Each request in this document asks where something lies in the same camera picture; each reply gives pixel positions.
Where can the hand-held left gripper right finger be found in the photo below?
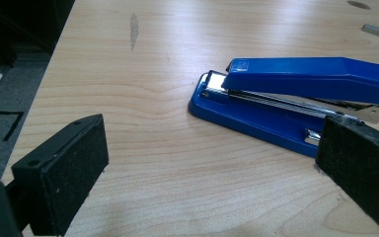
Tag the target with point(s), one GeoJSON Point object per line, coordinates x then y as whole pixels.
{"type": "Point", "coordinates": [362, 154]}

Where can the silver strip of staples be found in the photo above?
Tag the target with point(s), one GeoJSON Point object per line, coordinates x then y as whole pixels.
{"type": "Point", "coordinates": [375, 30]}

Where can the blue stapler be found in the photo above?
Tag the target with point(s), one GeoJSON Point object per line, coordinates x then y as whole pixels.
{"type": "Point", "coordinates": [276, 75]}

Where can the dark round table grommet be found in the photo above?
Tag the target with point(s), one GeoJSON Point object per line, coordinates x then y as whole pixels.
{"type": "Point", "coordinates": [358, 4]}

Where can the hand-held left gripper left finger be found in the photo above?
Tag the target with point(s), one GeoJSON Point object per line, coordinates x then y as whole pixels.
{"type": "Point", "coordinates": [69, 171]}

